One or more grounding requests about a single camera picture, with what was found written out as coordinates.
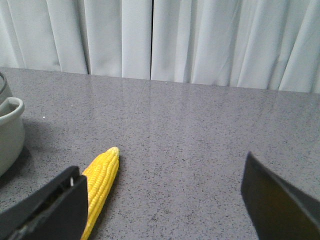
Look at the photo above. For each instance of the pale green electric pot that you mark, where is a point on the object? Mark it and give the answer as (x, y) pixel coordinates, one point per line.
(12, 132)

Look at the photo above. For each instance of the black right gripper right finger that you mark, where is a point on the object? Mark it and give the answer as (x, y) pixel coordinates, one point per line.
(278, 209)

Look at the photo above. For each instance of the yellow corn cob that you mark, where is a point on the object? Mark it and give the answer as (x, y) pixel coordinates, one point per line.
(100, 175)

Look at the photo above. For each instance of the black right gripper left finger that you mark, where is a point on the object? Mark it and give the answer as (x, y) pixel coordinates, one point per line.
(57, 211)

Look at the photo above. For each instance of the white curtain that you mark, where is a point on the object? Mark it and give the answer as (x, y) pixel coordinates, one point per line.
(264, 44)

